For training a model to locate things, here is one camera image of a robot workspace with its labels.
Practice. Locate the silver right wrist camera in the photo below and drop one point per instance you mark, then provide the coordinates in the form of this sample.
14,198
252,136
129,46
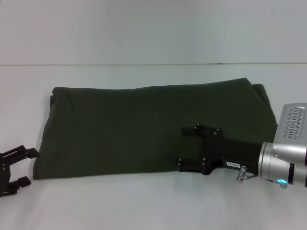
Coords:
293,124

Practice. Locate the dark green t-shirt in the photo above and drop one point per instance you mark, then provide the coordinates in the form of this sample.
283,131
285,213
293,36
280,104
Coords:
132,129

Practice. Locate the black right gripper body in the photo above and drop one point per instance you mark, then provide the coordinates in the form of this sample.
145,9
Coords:
230,151

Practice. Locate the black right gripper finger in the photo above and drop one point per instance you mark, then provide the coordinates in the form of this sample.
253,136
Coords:
201,130
189,164

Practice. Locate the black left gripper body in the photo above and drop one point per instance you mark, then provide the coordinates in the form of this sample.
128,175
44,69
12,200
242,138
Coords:
4,175

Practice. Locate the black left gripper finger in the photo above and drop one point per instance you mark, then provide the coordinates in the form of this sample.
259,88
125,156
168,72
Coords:
22,152
20,182

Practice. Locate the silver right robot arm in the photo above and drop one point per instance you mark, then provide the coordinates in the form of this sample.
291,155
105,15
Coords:
283,163

